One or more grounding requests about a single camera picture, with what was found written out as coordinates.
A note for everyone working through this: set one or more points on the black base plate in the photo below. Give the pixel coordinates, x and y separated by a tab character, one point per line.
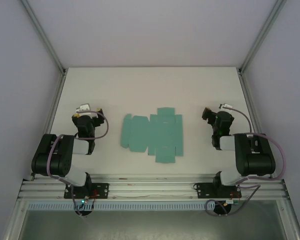
102	191
202	191

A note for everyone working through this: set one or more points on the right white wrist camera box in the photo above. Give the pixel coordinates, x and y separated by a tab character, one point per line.
225	105

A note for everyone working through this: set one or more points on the small white green connector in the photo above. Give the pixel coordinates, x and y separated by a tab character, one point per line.
233	201

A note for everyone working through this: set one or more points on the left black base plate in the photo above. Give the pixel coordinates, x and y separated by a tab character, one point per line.
102	191

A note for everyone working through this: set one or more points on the right aluminium frame post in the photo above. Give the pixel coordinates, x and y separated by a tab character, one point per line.
262	37

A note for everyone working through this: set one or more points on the left aluminium frame post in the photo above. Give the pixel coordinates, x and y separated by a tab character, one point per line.
43	37

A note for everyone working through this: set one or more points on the aluminium table side rail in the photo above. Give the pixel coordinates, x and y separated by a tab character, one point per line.
248	100
55	100

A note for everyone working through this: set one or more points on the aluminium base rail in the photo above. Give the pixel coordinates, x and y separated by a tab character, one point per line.
152	187

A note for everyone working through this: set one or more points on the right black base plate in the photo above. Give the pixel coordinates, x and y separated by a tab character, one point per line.
202	191

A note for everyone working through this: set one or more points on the teal paper box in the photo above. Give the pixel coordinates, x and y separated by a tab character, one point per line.
152	135

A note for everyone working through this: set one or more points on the small LED circuit board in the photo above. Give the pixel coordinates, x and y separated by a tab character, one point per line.
84	200

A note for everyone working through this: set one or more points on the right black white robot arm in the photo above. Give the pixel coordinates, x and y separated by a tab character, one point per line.
255	160

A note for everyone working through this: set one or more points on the aluminium frame post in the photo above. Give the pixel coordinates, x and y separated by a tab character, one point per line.
43	37
262	37

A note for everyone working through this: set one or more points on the right aluminium table side rail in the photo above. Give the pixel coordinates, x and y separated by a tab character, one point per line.
248	100

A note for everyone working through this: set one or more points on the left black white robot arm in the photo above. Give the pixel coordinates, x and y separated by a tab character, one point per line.
62	160

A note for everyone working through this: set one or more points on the left aluminium table side rail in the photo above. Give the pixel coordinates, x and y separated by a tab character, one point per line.
55	100

